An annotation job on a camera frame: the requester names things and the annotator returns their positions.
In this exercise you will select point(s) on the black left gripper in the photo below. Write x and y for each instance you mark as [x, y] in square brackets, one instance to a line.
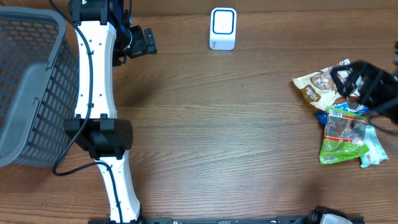
[142, 45]

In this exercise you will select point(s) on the grey plastic mesh basket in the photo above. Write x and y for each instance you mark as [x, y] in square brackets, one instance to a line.
[39, 86]

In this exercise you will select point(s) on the teal white snack packet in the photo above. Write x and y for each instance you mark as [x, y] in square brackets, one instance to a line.
[376, 153]

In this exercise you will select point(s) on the white barcode scanner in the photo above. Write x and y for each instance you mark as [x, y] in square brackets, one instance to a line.
[222, 28]

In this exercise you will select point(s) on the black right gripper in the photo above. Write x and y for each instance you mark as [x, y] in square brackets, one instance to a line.
[378, 78]

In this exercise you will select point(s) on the blue snack bar wrapper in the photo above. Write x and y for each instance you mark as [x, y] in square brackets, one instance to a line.
[348, 106]

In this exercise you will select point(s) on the green red snack bag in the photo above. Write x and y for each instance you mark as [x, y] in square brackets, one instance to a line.
[343, 137]

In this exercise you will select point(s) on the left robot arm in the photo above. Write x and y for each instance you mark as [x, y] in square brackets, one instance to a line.
[107, 38]

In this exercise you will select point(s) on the beige brown snack pouch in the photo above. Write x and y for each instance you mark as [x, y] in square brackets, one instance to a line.
[318, 88]

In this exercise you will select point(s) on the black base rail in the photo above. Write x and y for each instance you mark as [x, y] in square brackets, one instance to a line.
[277, 220]

